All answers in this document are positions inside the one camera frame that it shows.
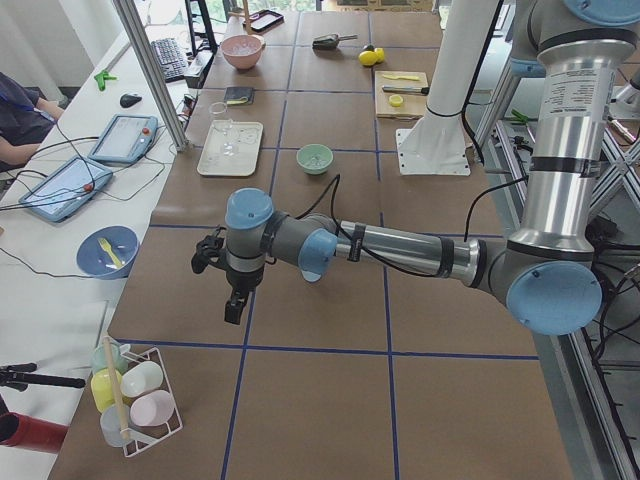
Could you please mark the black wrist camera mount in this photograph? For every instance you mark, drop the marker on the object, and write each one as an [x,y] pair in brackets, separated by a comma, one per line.
[210,251]

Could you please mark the wooden cup stand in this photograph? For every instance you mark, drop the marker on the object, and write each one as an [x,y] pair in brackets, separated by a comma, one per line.
[239,21]

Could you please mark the cream bear tray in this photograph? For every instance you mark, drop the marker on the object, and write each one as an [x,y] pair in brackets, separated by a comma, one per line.
[246,136]

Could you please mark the black keyboard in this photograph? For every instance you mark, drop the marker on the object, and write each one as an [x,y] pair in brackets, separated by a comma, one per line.
[171,58]

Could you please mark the yellow lemon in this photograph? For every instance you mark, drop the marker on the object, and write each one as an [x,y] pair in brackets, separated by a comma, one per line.
[368,58]
[380,54]

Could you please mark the yellow plastic knife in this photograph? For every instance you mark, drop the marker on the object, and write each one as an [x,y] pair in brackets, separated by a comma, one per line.
[402,77]

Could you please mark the grey folded cloth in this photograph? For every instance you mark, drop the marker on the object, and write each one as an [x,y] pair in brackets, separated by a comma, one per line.
[239,95]

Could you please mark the half lemon slice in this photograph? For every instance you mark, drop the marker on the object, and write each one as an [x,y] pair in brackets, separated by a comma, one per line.
[396,100]

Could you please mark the blue bowl with fork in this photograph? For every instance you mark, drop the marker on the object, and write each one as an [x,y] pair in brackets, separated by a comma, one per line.
[108,253]

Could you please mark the seated person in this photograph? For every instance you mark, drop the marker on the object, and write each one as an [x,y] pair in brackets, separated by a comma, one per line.
[26,120]

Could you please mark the wooden cutting board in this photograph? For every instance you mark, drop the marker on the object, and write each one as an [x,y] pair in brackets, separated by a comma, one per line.
[400,94]

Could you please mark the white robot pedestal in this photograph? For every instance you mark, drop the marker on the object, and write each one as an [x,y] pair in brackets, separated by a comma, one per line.
[436,143]

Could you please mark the far blue teach pendant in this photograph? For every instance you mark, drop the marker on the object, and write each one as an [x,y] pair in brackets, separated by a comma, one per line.
[125,139]

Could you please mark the red cylinder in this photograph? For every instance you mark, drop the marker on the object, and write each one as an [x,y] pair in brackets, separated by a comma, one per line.
[25,432]

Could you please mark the black camera tripod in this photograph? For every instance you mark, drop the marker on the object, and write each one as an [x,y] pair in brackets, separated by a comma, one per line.
[20,376]

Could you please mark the green bowl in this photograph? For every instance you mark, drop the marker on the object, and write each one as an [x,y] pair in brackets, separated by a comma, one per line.
[307,151]

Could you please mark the white wire cup rack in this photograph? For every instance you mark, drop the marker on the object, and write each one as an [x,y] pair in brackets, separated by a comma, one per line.
[133,395]

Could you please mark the clear wine glass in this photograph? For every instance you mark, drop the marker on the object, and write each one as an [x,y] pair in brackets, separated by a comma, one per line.
[222,117]

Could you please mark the pink bowl with ice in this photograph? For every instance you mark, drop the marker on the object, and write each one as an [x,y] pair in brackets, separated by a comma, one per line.
[242,51]

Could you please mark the aluminium frame post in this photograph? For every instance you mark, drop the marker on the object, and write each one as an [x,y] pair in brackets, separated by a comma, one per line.
[130,19]

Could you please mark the near blue teach pendant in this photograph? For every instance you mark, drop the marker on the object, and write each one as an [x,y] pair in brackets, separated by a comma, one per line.
[67,189]

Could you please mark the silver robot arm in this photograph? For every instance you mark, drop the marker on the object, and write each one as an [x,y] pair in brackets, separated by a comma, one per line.
[542,273]

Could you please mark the ice cubes in green bowl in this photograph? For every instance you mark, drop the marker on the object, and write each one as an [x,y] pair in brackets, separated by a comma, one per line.
[315,162]

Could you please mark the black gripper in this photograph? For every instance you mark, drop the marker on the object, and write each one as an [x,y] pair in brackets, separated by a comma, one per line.
[242,280]

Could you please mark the black computer mouse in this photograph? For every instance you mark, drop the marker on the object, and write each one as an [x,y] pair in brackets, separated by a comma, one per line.
[128,100]

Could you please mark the metal ice scoop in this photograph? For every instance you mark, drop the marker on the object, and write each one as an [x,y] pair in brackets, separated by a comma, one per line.
[331,41]

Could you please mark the blue teach pendant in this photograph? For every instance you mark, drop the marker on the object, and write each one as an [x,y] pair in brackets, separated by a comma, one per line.
[125,139]
[67,189]

